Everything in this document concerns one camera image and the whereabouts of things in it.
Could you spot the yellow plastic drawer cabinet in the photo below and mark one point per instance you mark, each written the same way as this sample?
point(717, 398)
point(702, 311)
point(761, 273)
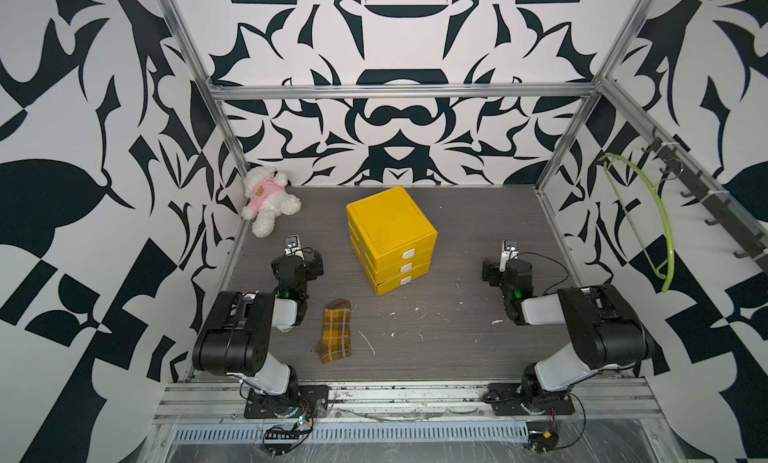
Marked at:
point(392, 239)

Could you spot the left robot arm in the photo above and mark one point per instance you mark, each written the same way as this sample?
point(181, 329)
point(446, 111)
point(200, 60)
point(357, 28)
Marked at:
point(234, 339)

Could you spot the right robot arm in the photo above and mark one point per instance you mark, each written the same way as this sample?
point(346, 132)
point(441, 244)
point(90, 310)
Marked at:
point(605, 333)

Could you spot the white teddy bear pink shirt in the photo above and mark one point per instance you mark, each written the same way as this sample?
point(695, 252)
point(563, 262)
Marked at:
point(267, 199)

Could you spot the yellow plaid sock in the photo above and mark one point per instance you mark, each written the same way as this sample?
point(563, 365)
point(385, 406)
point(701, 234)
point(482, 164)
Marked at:
point(335, 342)

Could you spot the left black connector box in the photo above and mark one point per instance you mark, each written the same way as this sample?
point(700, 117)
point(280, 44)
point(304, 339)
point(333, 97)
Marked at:
point(277, 441)

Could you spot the black connector box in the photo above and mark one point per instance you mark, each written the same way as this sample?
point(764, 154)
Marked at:
point(542, 438)
point(277, 441)

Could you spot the right black connector box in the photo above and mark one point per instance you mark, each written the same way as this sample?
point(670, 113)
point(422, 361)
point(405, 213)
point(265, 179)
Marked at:
point(542, 438)

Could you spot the green plastic hoop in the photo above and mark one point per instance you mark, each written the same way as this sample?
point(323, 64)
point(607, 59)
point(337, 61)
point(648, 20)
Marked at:
point(624, 174)

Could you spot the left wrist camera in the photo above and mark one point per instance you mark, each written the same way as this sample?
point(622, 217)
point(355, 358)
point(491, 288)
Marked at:
point(292, 244)

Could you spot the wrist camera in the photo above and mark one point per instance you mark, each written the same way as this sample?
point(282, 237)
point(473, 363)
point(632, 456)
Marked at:
point(292, 244)
point(509, 251)

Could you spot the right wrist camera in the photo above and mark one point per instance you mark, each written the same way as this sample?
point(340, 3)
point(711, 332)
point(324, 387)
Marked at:
point(509, 251)

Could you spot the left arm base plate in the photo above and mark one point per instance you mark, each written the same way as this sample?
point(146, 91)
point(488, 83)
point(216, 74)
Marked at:
point(304, 400)

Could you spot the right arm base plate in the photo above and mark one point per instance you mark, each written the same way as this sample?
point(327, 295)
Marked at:
point(517, 399)

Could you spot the aluminium frame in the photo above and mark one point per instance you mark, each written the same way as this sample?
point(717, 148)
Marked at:
point(493, 115)

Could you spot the black hook rail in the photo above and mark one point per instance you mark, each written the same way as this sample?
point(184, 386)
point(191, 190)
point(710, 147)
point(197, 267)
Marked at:
point(725, 210)

